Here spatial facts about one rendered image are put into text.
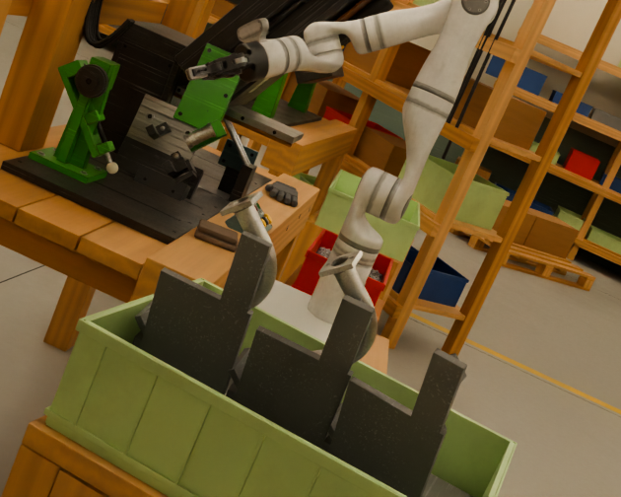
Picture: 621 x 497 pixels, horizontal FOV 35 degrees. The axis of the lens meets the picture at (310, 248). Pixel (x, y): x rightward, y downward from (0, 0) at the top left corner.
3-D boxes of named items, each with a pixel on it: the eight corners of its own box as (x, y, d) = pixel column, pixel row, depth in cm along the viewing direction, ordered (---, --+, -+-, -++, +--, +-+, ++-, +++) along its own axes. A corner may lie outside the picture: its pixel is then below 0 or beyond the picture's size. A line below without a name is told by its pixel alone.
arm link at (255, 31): (235, 29, 198) (259, 25, 201) (249, 84, 199) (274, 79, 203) (259, 17, 191) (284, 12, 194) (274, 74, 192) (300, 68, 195)
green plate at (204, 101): (218, 140, 261) (251, 67, 262) (213, 135, 253) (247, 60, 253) (178, 122, 262) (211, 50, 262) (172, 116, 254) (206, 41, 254)
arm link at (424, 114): (453, 103, 196) (410, 83, 197) (395, 228, 199) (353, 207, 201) (455, 106, 205) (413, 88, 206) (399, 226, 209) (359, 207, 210)
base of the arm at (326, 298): (350, 318, 216) (381, 248, 211) (343, 329, 207) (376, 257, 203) (311, 299, 217) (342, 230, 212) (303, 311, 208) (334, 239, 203)
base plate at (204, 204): (269, 184, 323) (272, 178, 323) (172, 247, 217) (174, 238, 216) (153, 132, 326) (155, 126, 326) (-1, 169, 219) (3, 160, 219)
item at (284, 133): (300, 143, 280) (304, 133, 279) (290, 148, 264) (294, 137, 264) (174, 87, 283) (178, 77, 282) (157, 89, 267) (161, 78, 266)
